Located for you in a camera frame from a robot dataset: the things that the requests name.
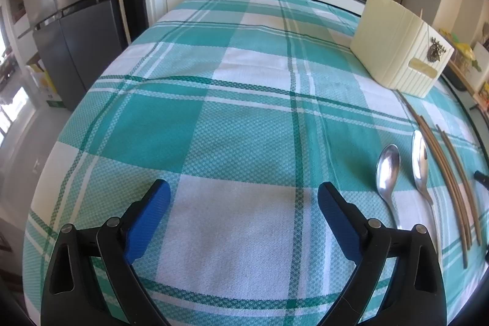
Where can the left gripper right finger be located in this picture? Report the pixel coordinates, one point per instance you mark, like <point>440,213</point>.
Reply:
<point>415,294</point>

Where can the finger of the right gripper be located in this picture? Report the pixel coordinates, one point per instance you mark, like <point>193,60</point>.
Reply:
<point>483,179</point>

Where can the cream utensil holder box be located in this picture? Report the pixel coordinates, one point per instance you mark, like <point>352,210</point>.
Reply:
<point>399,49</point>

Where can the wire basket with vegetables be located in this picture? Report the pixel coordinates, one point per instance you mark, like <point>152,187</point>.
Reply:
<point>463,55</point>

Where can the teal plaid tablecloth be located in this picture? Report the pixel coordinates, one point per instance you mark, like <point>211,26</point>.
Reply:
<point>245,107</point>

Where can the brown wooden chopstick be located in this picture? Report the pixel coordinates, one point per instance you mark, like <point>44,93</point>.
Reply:
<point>416,117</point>
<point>467,186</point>
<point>450,182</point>

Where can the grey refrigerator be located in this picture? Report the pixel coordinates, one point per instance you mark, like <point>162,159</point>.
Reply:
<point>77,40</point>

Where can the silver spoon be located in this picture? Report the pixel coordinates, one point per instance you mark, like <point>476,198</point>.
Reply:
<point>419,162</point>
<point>387,171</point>

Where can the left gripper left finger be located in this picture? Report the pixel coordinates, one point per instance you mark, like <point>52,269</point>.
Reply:
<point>71,293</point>

